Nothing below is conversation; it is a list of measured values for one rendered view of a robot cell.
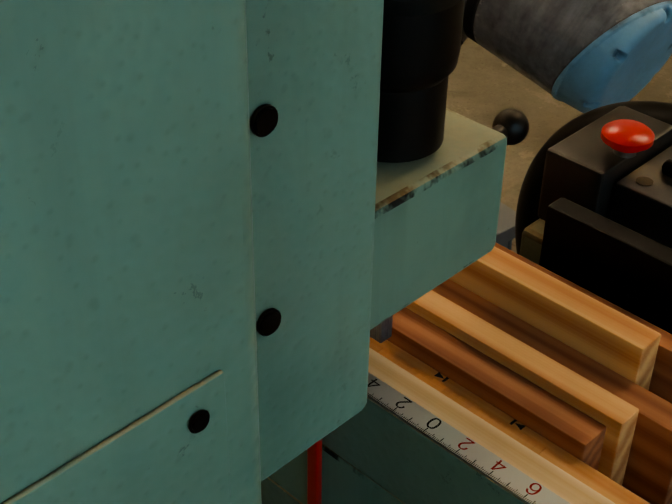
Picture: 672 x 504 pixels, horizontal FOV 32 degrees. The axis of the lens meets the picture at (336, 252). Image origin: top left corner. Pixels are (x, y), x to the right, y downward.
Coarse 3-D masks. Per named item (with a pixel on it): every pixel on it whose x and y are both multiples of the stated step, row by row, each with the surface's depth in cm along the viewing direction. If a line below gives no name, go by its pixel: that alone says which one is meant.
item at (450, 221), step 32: (448, 128) 57; (480, 128) 57; (416, 160) 55; (448, 160) 55; (480, 160) 56; (384, 192) 53; (416, 192) 53; (448, 192) 55; (480, 192) 57; (384, 224) 52; (416, 224) 54; (448, 224) 56; (480, 224) 59; (384, 256) 53; (416, 256) 55; (448, 256) 58; (480, 256) 60; (384, 288) 55; (416, 288) 57; (384, 320) 56
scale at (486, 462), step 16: (368, 384) 59; (384, 384) 59; (384, 400) 58; (400, 400) 58; (400, 416) 57; (416, 416) 57; (432, 416) 57; (432, 432) 56; (448, 432) 56; (448, 448) 55; (464, 448) 55; (480, 448) 55; (480, 464) 55; (496, 464) 55; (496, 480) 54; (512, 480) 54; (528, 480) 54; (528, 496) 53; (544, 496) 53
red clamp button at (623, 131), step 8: (616, 120) 68; (624, 120) 68; (632, 120) 68; (608, 128) 67; (616, 128) 67; (624, 128) 67; (632, 128) 67; (640, 128) 67; (648, 128) 67; (608, 136) 66; (616, 136) 66; (624, 136) 66; (632, 136) 66; (640, 136) 66; (648, 136) 66; (608, 144) 66; (616, 144) 66; (624, 144) 66; (632, 144) 66; (640, 144) 66; (648, 144) 66; (624, 152) 66; (632, 152) 66
